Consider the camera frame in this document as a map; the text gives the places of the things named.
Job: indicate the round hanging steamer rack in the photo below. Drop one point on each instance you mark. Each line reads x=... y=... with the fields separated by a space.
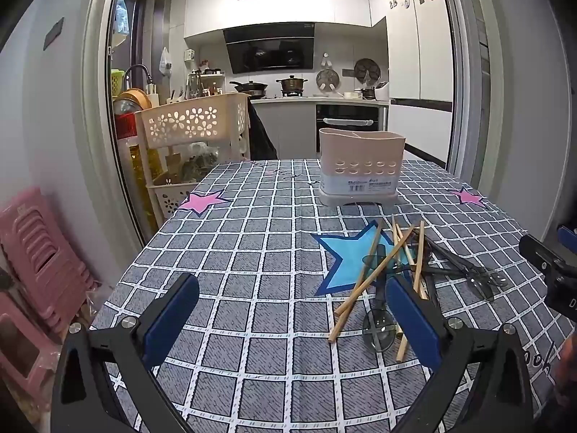
x=327 y=80

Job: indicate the dark wall switch panel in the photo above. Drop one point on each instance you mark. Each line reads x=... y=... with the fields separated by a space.
x=54 y=34

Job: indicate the black kitchen faucet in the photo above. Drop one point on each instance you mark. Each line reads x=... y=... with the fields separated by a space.
x=135 y=72

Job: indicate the stack of pink plastic stools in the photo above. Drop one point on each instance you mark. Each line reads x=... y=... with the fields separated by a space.
x=40 y=257

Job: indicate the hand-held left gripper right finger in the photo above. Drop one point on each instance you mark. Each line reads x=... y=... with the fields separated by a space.
x=412 y=324

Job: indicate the black range hood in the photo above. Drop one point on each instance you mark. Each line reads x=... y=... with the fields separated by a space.
x=270 y=49

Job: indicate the orange round basin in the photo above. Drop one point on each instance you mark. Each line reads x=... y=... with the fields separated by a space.
x=130 y=99

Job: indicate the black wok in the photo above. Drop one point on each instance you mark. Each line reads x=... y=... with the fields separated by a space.
x=250 y=86

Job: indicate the wooden chopstick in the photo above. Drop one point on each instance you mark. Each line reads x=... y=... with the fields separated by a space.
x=402 y=241
x=374 y=279
x=420 y=252
x=405 y=252

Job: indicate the red plastic container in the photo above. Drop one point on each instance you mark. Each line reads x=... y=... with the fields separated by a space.
x=125 y=125

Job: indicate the green plastic basket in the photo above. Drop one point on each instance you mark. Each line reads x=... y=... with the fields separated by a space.
x=116 y=83

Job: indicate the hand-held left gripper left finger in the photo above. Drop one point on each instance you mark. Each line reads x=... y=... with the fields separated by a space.
x=169 y=320

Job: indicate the dark translucent plastic spoon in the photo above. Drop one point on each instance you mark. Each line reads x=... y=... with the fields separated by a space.
x=450 y=271
x=379 y=336
x=489 y=286

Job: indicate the black built-in oven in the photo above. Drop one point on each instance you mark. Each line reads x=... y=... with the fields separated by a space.
x=347 y=133

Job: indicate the beige flower-cutout storage rack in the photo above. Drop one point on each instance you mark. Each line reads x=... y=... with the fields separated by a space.
x=194 y=119

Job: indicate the grey checked star tablecloth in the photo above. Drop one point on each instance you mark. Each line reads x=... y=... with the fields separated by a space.
x=252 y=257

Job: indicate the beige plastic utensil holder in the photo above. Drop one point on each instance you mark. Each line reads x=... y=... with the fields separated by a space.
x=360 y=167

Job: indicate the dark cooking pot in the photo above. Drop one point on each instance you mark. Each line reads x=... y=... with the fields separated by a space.
x=292 y=85

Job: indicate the round hanging multi-cup pan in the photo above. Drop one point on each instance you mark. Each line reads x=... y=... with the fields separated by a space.
x=367 y=70

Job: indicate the white hanging plastic bag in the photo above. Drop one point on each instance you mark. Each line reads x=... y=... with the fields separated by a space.
x=165 y=62

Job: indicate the white refrigerator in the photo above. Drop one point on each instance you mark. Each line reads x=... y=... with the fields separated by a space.
x=419 y=54

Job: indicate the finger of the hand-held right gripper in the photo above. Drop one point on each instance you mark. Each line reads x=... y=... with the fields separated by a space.
x=538 y=250
x=569 y=238

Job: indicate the small black saucepan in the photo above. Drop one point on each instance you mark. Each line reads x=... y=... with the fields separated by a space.
x=367 y=92

